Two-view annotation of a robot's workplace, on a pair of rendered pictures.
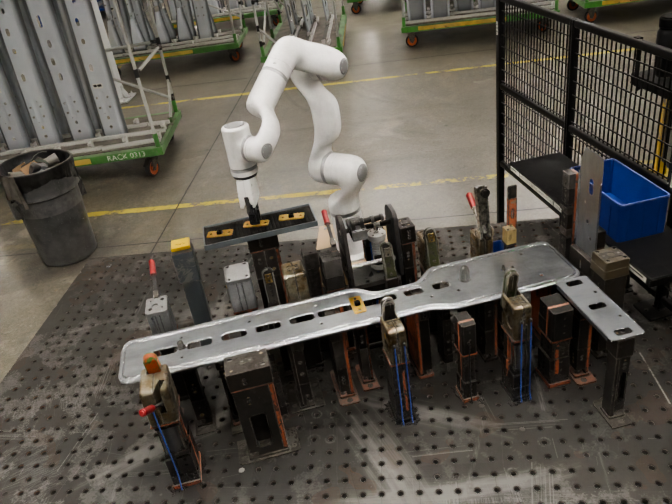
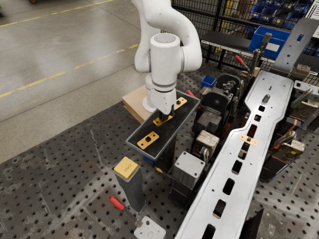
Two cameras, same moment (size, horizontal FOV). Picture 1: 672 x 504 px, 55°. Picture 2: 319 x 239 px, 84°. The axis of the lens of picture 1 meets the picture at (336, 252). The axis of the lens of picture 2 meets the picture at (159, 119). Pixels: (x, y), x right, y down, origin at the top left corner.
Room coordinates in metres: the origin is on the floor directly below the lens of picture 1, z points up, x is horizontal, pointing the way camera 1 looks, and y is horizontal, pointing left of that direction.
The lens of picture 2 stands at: (1.56, 0.62, 1.73)
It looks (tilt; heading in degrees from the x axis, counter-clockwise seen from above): 49 degrees down; 312
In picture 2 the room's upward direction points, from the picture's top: straight up
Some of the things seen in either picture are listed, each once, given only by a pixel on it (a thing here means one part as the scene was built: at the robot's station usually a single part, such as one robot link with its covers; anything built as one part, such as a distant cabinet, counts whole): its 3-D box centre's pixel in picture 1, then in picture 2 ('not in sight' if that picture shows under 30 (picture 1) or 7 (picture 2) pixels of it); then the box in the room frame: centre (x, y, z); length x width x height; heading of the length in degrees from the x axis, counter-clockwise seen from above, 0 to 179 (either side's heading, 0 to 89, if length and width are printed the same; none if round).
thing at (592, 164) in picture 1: (588, 204); (293, 47); (1.66, -0.76, 1.17); 0.12 x 0.01 x 0.34; 8
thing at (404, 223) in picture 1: (409, 275); not in sight; (1.81, -0.23, 0.91); 0.07 x 0.05 x 0.42; 8
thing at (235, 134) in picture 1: (239, 145); (165, 59); (1.88, 0.24, 1.44); 0.09 x 0.08 x 0.13; 51
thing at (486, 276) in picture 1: (351, 309); (248, 144); (1.56, -0.02, 1.00); 1.38 x 0.22 x 0.02; 98
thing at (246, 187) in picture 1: (248, 187); (164, 95); (1.88, 0.24, 1.29); 0.10 x 0.07 x 0.11; 172
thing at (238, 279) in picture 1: (250, 324); (183, 183); (1.69, 0.31, 0.90); 0.13 x 0.10 x 0.41; 8
